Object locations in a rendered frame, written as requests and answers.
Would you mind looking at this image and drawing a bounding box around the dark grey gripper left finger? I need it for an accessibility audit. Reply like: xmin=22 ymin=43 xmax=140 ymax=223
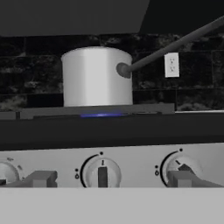
xmin=4 ymin=171 xmax=59 ymax=188

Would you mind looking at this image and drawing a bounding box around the white stove knob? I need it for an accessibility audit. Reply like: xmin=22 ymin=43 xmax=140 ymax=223
xmin=0 ymin=161 xmax=21 ymax=186
xmin=164 ymin=154 xmax=203 ymax=187
xmin=81 ymin=157 xmax=123 ymax=188

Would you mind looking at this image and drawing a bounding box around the white wall socket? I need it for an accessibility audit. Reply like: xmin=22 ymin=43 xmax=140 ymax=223
xmin=164 ymin=52 xmax=180 ymax=79

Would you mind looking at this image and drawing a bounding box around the steel stove with black hob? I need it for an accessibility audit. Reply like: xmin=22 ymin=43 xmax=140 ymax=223
xmin=0 ymin=102 xmax=224 ymax=188

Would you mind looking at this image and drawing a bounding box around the dark range hood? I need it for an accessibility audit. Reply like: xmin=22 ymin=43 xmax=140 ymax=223
xmin=0 ymin=0 xmax=224 ymax=38

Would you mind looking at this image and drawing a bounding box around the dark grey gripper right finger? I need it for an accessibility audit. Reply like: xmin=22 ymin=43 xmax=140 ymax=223
xmin=167 ymin=170 xmax=224 ymax=188

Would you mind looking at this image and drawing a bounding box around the silver saucepan with dark handle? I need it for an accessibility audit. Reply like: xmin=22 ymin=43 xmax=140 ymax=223
xmin=60 ymin=15 xmax=224 ymax=108

